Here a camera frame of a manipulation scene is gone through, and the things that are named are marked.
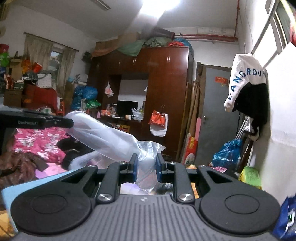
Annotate clear plastic bag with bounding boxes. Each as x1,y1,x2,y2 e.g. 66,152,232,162
66,111,165,193

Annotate pink floral bedsheet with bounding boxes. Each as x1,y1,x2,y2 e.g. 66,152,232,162
13,127,68,164

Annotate red chair cover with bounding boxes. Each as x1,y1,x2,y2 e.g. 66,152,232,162
22,84,57,113

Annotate blue bags pile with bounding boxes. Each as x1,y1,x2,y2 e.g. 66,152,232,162
70,86,101,110

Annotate red white hanging bag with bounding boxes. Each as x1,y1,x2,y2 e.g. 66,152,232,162
149,111,168,137

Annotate blue plastic bag by door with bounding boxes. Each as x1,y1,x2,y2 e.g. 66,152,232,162
211,139,242,171

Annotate grey door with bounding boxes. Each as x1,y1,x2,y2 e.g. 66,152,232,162
194,65,239,166

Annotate beige window curtains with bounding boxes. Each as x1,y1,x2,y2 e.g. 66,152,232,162
23,33,77,97

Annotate green yellow box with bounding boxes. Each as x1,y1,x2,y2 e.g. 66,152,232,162
238,167,261,190

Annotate dark red wooden wardrobe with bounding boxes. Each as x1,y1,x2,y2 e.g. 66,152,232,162
87,46,193,161

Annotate black hanging garment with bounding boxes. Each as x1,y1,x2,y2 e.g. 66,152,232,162
233,83,268,141

